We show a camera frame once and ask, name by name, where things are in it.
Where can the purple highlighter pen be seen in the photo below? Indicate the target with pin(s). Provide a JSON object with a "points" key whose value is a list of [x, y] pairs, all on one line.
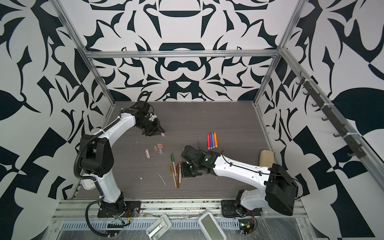
{"points": [[210, 140]]}

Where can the white handheld device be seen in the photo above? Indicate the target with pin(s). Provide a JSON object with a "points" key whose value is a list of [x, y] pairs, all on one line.
{"points": [[159, 227]]}

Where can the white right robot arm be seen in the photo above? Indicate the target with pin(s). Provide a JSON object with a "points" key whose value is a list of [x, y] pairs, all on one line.
{"points": [[274, 187]]}

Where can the grey screen device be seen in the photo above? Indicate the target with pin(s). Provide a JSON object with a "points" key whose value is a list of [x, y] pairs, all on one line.
{"points": [[210, 227]]}

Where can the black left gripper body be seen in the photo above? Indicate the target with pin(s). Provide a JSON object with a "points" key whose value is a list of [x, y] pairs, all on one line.
{"points": [[148, 124]]}

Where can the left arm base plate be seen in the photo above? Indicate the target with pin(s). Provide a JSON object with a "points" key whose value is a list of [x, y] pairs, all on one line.
{"points": [[124, 209]]}

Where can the brown marker pen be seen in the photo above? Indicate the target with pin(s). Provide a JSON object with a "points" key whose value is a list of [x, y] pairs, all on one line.
{"points": [[177, 175]]}

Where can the blue highlighter pen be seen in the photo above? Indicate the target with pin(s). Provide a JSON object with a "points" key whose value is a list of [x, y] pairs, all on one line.
{"points": [[213, 140]]}

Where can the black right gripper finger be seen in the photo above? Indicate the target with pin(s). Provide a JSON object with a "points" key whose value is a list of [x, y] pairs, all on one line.
{"points": [[195, 173], [186, 170]]}

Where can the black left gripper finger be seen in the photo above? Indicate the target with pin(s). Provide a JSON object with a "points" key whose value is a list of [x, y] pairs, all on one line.
{"points": [[148, 132], [158, 128]]}

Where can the small circuit board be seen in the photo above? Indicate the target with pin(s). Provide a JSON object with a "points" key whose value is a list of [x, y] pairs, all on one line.
{"points": [[247, 226]]}

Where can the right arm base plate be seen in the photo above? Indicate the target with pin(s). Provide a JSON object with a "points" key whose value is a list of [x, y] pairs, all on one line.
{"points": [[230, 210]]}

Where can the beige sponge block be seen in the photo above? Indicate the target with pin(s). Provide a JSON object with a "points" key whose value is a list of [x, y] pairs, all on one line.
{"points": [[266, 159]]}

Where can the tan marker pen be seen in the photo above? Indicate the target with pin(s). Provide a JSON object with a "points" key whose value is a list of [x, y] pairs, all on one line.
{"points": [[174, 176]]}

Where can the pink highlighter pen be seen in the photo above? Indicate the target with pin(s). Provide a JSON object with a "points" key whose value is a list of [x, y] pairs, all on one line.
{"points": [[208, 141]]}

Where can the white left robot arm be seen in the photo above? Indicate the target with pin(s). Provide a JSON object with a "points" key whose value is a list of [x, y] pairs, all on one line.
{"points": [[95, 158]]}

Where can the orange highlighter pen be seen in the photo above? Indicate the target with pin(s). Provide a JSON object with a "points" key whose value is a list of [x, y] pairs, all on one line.
{"points": [[215, 139]]}

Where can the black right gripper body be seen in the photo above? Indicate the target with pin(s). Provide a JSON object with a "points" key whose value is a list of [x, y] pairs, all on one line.
{"points": [[197, 165]]}

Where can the black wall hook rail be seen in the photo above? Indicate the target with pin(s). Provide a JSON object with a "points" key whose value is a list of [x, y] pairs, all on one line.
{"points": [[333, 115]]}

